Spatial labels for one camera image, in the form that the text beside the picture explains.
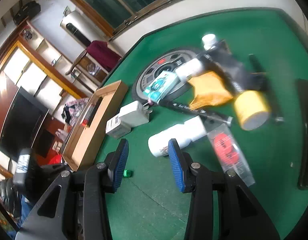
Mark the shallow cardboard box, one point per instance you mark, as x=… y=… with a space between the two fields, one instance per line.
x=93 y=127

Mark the white bottle with red label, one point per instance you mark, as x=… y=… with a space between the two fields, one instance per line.
x=209 y=41

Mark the orange snack packet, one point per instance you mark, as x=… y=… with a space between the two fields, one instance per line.
x=209 y=90

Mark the teal cartoon tissue pack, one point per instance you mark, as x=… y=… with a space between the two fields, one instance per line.
x=160 y=86

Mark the black bag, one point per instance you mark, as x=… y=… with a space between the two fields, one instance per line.
x=26 y=12

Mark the black pen tube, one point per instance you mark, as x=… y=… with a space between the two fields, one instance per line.
x=194 y=111

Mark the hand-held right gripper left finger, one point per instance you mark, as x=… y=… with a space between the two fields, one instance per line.
x=120 y=163

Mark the wooden shelf cabinet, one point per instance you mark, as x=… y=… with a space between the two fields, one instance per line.
x=36 y=57

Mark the small green cap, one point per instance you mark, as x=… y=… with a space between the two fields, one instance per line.
x=127 y=173

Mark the wooden chair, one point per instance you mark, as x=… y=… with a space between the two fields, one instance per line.
x=86 y=66

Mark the round grey table centre panel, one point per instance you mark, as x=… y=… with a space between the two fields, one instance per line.
x=156 y=70

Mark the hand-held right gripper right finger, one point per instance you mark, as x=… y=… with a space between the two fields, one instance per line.
x=176 y=166

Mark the white standing air conditioner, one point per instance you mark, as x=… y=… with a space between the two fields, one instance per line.
x=73 y=26

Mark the black television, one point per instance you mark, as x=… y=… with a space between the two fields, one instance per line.
x=21 y=122

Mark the red plastic bag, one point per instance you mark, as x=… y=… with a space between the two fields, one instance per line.
x=50 y=160

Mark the person's jeans leg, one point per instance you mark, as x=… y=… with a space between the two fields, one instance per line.
x=21 y=212

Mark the black foil pouch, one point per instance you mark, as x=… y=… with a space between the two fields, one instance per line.
x=231 y=65

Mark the clear packet with red discs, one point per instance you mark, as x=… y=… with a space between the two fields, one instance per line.
x=227 y=150

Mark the maroon cloth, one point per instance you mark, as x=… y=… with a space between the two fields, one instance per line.
x=103 y=52

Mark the large white bottle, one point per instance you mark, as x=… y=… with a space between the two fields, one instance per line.
x=176 y=136

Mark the floral cloth pile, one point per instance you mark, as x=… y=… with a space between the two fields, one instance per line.
x=75 y=110

